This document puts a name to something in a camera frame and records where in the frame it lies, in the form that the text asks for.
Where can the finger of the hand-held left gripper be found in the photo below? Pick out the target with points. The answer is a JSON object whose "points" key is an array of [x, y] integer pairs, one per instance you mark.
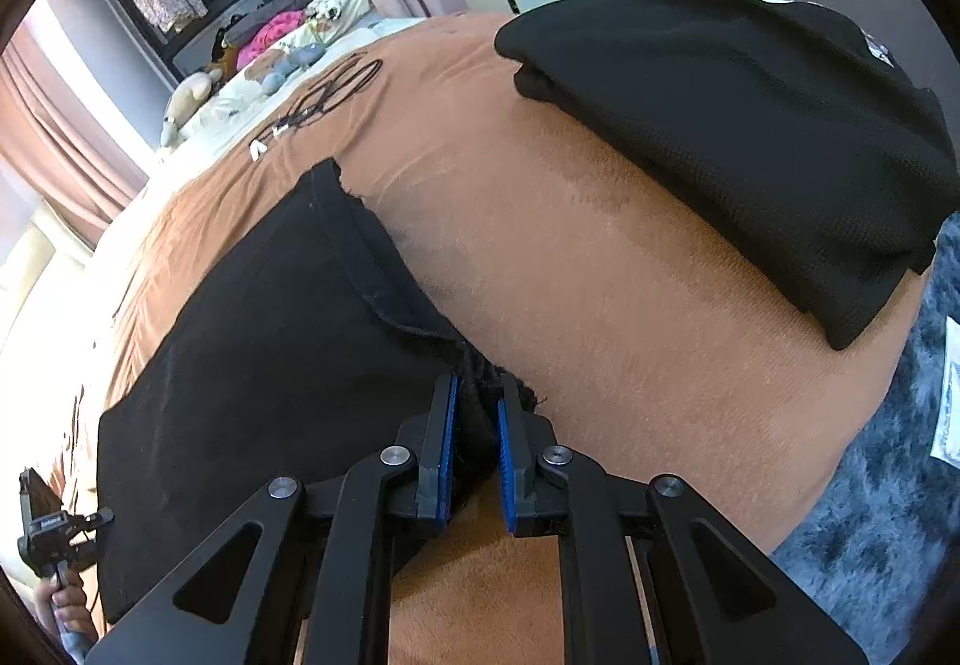
{"points": [[101, 521]]}

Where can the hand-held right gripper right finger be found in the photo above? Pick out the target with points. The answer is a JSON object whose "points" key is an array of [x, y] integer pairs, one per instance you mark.
{"points": [[510, 470]]}

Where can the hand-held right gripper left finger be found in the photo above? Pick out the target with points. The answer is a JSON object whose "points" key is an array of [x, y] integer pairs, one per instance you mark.
{"points": [[450, 455]]}

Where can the black pants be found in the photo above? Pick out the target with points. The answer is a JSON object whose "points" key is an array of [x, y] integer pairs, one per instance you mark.
{"points": [[262, 350]]}

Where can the person's left hand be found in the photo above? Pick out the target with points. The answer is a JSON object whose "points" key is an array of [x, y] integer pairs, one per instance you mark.
{"points": [[67, 609]]}

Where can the orange blanket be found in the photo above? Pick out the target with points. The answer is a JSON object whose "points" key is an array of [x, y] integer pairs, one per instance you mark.
{"points": [[600, 305]]}

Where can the grey shag rug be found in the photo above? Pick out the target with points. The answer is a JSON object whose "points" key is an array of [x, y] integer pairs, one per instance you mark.
{"points": [[862, 522]]}

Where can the folded black garment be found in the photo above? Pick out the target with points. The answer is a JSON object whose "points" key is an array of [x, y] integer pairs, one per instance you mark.
{"points": [[735, 133]]}

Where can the blue-grey plush toy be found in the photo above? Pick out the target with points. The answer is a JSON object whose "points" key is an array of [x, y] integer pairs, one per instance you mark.
{"points": [[300, 58]]}

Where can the beige plush toy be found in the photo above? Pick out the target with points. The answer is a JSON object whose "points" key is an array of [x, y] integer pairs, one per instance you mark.
{"points": [[187, 99]]}

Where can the white paper sheet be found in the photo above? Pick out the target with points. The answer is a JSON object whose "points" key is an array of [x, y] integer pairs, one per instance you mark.
{"points": [[949, 410]]}

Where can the pink cloth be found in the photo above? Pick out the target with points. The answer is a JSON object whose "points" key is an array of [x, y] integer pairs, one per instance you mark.
{"points": [[274, 32]]}

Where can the brown plush toy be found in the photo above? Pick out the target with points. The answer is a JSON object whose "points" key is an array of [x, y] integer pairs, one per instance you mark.
{"points": [[220, 52]]}

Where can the white patterned cloth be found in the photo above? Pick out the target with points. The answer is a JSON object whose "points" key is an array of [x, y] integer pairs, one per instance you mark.
{"points": [[337, 4]]}

